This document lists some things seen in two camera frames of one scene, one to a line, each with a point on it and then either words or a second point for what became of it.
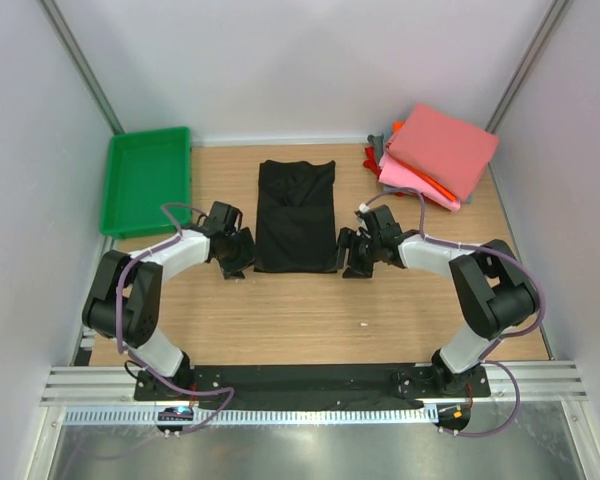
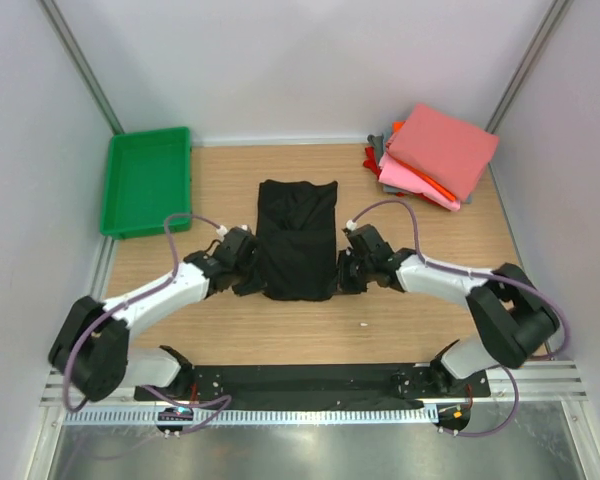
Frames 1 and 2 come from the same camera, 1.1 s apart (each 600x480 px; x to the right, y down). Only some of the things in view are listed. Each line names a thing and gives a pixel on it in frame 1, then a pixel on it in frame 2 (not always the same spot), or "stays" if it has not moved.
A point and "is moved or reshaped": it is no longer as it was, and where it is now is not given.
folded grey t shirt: (378, 143) stays
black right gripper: (356, 269) → (344, 284)
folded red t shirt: (370, 161) stays
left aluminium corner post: (76, 57) stays
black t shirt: (296, 217) is moved or reshaped
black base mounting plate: (255, 383) stays
